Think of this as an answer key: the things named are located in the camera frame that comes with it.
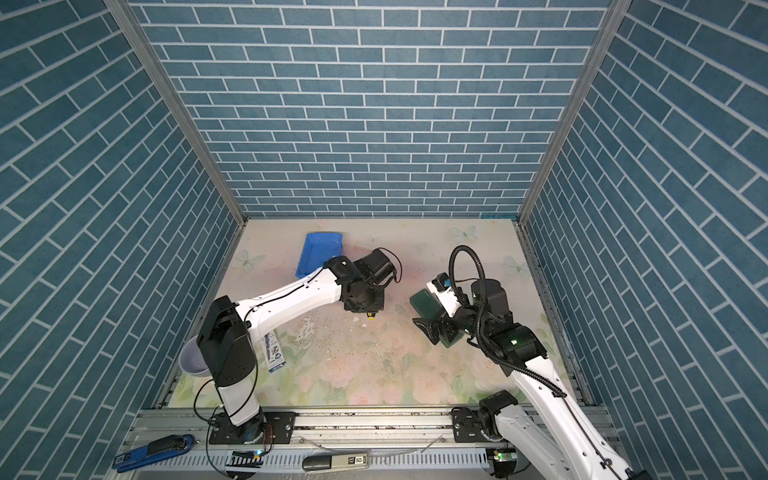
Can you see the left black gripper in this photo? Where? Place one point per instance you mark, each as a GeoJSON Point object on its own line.
{"type": "Point", "coordinates": [376, 308]}

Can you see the grey silver handheld device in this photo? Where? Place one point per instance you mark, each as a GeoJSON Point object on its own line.
{"type": "Point", "coordinates": [336, 462]}

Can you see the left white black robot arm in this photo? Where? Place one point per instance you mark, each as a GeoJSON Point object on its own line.
{"type": "Point", "coordinates": [224, 347]}

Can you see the dark green rectangular block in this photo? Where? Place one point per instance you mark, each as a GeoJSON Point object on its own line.
{"type": "Point", "coordinates": [426, 306]}

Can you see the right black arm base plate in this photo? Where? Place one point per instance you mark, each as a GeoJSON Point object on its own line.
{"type": "Point", "coordinates": [472, 426]}

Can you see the blue plastic bin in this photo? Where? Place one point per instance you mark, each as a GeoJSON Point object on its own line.
{"type": "Point", "coordinates": [318, 248]}

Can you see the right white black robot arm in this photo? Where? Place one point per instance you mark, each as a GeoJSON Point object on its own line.
{"type": "Point", "coordinates": [563, 443]}

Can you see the white blue label tag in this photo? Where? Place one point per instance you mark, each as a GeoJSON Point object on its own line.
{"type": "Point", "coordinates": [273, 352]}

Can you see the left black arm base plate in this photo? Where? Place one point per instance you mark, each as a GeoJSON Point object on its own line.
{"type": "Point", "coordinates": [266, 428]}

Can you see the aluminium mounting rail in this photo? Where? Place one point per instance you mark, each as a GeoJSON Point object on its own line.
{"type": "Point", "coordinates": [400, 427]}

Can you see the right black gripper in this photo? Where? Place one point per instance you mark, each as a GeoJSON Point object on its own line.
{"type": "Point", "coordinates": [432, 330]}

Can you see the blue black utility knife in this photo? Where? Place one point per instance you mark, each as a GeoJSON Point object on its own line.
{"type": "Point", "coordinates": [156, 451]}

